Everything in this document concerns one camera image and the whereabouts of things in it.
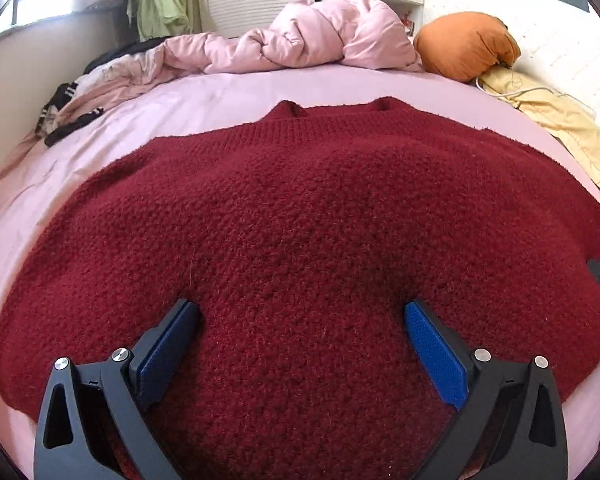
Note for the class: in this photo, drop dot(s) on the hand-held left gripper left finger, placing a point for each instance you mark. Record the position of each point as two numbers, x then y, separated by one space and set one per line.
165 355

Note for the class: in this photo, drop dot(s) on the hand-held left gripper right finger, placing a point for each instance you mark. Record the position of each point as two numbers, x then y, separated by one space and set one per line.
437 355

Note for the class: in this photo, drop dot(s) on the dark red knit cardigan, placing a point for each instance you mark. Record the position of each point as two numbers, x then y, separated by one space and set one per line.
300 220

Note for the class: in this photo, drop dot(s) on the green hanging clothes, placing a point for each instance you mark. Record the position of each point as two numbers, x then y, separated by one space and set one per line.
155 0

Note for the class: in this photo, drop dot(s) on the yellow pillow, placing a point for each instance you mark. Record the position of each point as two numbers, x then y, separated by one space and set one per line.
575 130

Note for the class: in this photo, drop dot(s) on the white padded headboard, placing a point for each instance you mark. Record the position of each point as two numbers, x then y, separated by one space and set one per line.
570 45

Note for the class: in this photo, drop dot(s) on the pink bed sheet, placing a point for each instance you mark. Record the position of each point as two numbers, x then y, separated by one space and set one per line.
130 115

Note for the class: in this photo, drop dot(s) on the black white striped garment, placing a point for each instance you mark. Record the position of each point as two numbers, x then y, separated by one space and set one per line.
72 127

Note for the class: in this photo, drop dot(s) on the orange pillow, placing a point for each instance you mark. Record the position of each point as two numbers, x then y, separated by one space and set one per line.
465 45

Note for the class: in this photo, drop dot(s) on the white patterned cloth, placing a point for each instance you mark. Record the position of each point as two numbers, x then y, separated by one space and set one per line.
110 72

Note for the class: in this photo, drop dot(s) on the pink duvet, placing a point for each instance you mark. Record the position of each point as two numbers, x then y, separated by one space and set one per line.
330 35

